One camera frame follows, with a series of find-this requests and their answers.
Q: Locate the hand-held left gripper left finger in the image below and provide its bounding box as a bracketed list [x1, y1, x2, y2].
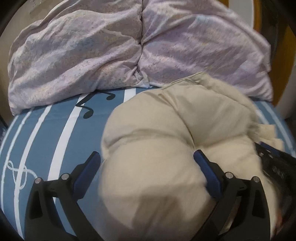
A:
[24, 151, 102, 241]

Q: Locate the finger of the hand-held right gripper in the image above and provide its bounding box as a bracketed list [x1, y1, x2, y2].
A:
[254, 141, 296, 183]

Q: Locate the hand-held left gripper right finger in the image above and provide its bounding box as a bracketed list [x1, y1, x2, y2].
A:
[193, 149, 271, 241]

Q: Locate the beige puffer jacket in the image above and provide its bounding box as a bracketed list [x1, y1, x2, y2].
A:
[100, 72, 285, 241]

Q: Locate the blue striped bed sheet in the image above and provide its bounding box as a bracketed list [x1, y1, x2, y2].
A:
[0, 86, 296, 241]

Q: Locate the lilac duvet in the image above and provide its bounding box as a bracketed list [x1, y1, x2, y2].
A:
[7, 0, 273, 116]

